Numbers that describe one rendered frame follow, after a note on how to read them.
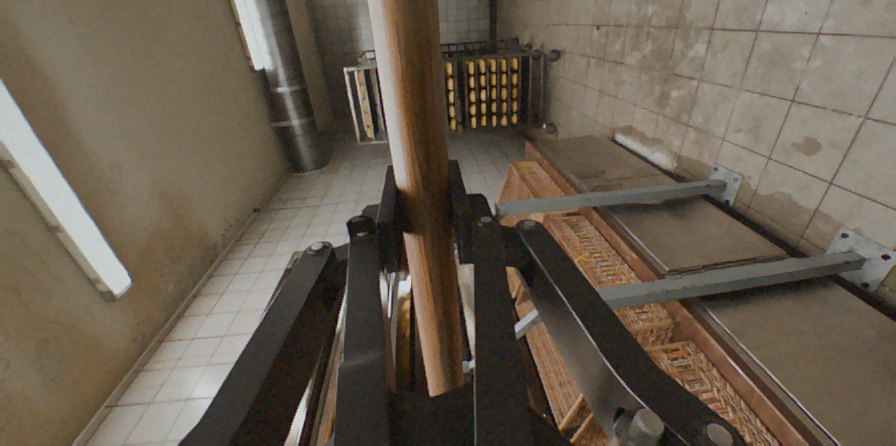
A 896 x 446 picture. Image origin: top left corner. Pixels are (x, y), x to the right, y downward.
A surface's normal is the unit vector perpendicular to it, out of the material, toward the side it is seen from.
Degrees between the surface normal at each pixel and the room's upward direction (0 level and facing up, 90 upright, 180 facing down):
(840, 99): 0
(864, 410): 90
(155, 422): 90
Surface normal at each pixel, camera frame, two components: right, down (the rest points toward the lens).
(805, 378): -0.07, -0.88
